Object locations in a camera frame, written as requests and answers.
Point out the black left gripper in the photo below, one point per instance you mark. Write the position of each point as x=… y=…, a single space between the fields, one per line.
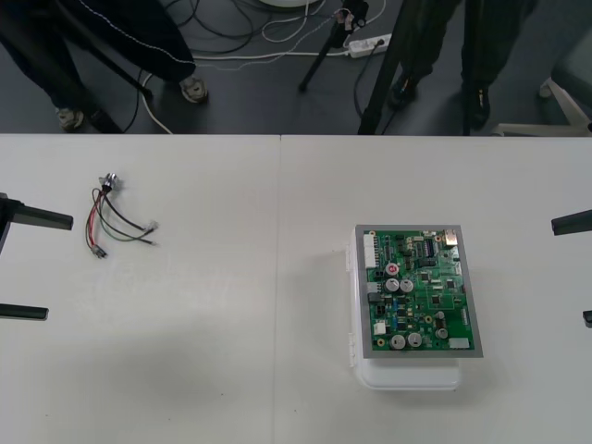
x=7 y=210

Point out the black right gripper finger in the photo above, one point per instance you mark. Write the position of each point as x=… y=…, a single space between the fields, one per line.
x=573 y=225
x=588 y=319

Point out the white machine base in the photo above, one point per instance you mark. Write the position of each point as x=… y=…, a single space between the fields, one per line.
x=569 y=99

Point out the person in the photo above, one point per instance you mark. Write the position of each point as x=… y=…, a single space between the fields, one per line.
x=495 y=37
x=139 y=28

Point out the white power strip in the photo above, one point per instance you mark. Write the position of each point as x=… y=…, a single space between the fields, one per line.
x=365 y=45

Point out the white round base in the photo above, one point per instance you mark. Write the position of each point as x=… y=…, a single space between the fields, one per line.
x=291 y=2

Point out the green circuit board grey frame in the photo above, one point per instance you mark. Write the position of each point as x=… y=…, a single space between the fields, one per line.
x=416 y=296

